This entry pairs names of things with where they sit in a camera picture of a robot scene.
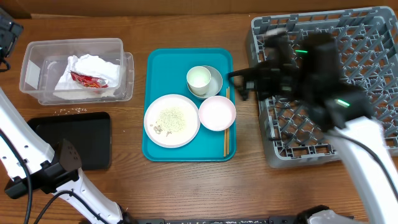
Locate wooden chopstick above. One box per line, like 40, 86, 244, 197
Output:
225, 87, 230, 156
223, 89, 227, 157

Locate pink small bowl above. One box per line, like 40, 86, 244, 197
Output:
198, 96, 236, 131

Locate red snack wrapper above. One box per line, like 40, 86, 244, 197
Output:
70, 71, 109, 94

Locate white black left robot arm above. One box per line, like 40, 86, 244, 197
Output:
1, 93, 134, 223

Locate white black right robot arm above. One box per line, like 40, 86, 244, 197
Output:
229, 32, 397, 223

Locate clear plastic waste bin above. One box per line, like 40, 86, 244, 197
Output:
19, 38, 134, 105

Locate grey dishwasher rack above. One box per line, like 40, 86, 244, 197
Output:
246, 6, 397, 168

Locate grey-green small bowl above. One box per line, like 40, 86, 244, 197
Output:
187, 65, 223, 100

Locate white plastic cup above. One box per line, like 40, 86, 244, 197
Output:
187, 66, 211, 95

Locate large white dirty plate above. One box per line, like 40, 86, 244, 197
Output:
144, 94, 200, 148

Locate teal serving tray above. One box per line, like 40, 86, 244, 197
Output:
142, 48, 236, 162

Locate white crumpled paper towel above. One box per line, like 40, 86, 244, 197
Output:
54, 54, 120, 100

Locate scattered rice crumbs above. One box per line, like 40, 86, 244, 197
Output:
53, 107, 88, 116

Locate black rectangular tray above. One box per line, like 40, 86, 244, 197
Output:
27, 112, 112, 170

